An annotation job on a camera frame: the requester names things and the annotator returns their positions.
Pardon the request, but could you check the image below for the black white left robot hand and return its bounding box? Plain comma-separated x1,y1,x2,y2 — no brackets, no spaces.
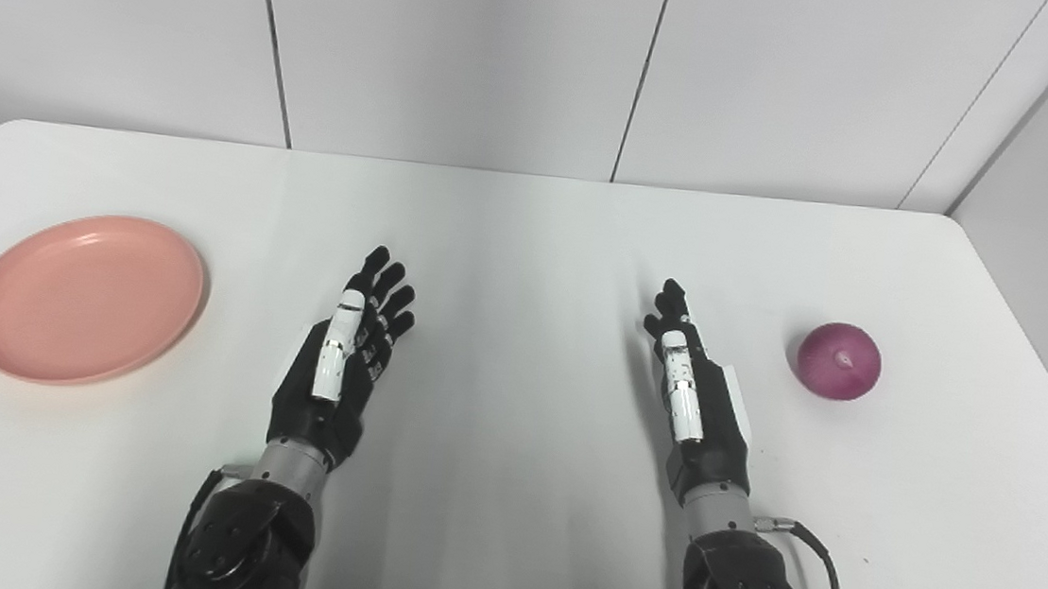
265,236,422,475

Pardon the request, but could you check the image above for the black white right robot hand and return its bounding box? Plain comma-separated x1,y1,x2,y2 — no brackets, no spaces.
627,276,769,512

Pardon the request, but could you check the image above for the purple red onion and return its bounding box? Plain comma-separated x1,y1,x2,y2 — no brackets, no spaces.
793,320,886,406

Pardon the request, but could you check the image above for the pink round plate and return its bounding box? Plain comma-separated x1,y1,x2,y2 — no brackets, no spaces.
0,205,213,398

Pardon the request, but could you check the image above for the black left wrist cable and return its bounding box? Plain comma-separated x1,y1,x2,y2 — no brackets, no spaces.
163,459,253,589

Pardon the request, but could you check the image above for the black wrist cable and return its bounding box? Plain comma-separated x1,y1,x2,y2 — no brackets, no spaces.
747,514,852,589
163,459,253,589

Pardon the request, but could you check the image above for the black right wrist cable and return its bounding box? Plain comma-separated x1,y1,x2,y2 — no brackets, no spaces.
747,514,852,589

